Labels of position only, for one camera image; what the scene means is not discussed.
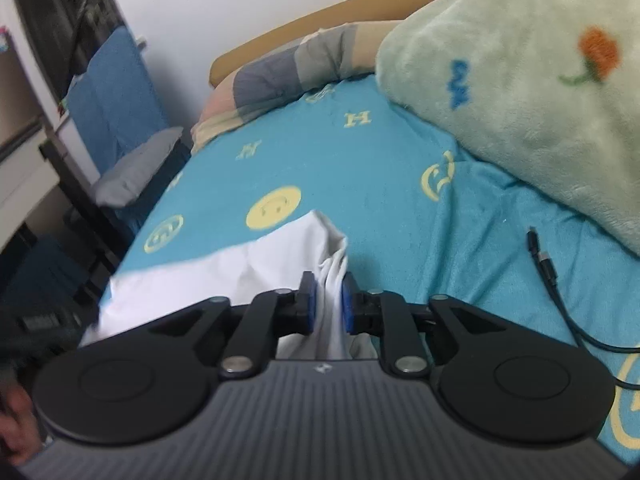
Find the white t-shirt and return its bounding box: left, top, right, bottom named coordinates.
left=81, top=210, right=378, bottom=361

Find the person's hand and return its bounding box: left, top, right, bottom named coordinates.
left=1, top=384, right=42, bottom=466

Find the cyan patterned bed sheet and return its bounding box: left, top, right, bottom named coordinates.
left=113, top=77, right=639, bottom=463

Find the grey seat cushion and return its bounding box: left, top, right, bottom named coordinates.
left=91, top=127, right=183, bottom=208

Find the plaid grey beige pillow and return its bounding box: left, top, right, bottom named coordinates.
left=191, top=21, right=398, bottom=153

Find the blue covered chair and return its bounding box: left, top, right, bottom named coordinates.
left=66, top=26, right=190, bottom=240

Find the light green fleece blanket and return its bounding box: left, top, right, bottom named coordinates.
left=376, top=0, right=639, bottom=250

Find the white black desk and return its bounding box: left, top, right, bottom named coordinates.
left=0, top=119, right=101, bottom=261

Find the mustard yellow headboard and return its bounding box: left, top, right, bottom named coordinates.
left=208, top=0, right=434, bottom=87

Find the gold beige refrigerator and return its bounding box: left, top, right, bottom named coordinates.
left=1, top=0, right=52, bottom=159

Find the dark barred window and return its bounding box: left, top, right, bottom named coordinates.
left=15, top=0, right=125, bottom=110

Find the black usb cable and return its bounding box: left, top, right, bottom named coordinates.
left=524, top=226, right=640, bottom=391

